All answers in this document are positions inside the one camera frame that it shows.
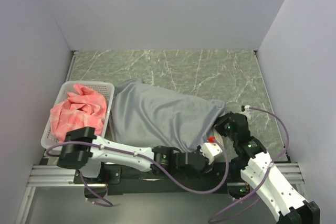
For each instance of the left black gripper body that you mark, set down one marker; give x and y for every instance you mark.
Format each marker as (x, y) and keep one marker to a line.
(200, 172)

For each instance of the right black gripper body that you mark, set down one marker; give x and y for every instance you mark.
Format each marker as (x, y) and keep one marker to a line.
(222, 127)

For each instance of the grey pillowcase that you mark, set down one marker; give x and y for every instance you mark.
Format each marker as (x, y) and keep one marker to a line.
(143, 115)

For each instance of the beige pillow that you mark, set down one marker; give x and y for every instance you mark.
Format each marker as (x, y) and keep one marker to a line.
(218, 137)

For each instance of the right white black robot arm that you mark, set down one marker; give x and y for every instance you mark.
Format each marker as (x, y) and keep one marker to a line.
(260, 172)

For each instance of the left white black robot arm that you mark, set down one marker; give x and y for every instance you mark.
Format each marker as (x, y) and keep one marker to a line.
(84, 151)

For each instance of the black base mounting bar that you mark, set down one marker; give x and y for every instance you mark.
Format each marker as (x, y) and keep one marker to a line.
(118, 180)

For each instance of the pink crumpled cloth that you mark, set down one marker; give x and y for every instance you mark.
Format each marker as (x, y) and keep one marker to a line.
(84, 107)

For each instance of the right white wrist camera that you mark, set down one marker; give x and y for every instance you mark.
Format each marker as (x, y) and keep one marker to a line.
(245, 110)

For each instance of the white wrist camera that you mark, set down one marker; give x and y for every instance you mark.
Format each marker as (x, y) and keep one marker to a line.
(211, 149)
(245, 110)

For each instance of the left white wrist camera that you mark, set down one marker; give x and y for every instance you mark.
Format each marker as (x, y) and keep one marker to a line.
(211, 149)

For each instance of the aluminium frame rail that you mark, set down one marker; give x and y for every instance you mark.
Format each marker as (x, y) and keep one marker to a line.
(53, 176)

